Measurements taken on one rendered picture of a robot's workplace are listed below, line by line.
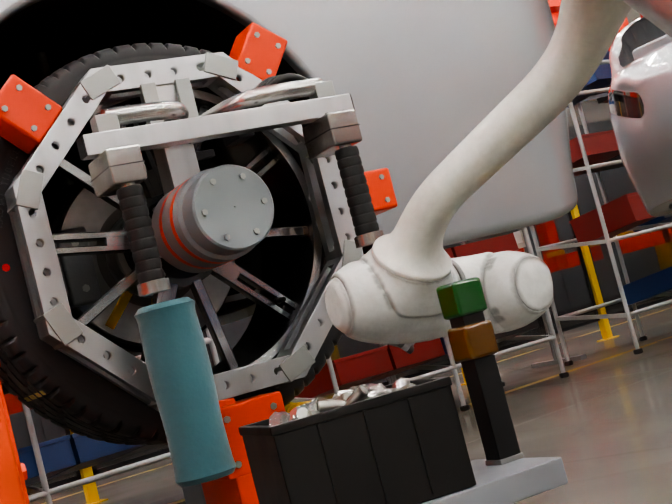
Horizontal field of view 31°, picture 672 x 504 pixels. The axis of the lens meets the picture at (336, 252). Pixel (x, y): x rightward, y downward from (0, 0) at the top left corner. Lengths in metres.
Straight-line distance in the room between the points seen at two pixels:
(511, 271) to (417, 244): 0.14
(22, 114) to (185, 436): 0.53
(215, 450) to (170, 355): 0.15
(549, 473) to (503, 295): 0.29
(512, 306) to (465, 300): 0.18
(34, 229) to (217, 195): 0.27
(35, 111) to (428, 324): 0.70
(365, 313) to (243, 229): 0.35
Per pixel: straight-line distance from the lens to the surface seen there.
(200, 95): 2.04
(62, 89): 1.97
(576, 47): 1.43
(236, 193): 1.76
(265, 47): 2.01
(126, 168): 1.63
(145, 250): 1.62
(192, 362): 1.71
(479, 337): 1.36
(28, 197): 1.82
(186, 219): 1.76
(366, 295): 1.46
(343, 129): 1.77
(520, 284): 1.52
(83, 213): 2.11
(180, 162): 1.90
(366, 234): 1.75
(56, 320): 1.80
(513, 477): 1.29
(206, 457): 1.72
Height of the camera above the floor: 0.65
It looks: 3 degrees up
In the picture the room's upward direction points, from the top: 15 degrees counter-clockwise
